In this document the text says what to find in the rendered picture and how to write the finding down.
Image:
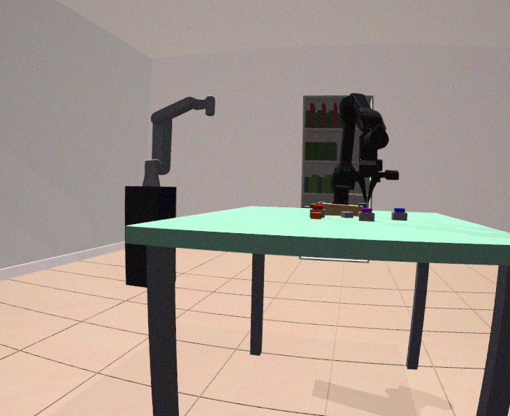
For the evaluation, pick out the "red button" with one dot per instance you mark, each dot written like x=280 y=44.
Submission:
x=318 y=208

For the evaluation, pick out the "purple button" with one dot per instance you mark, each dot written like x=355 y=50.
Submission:
x=366 y=214

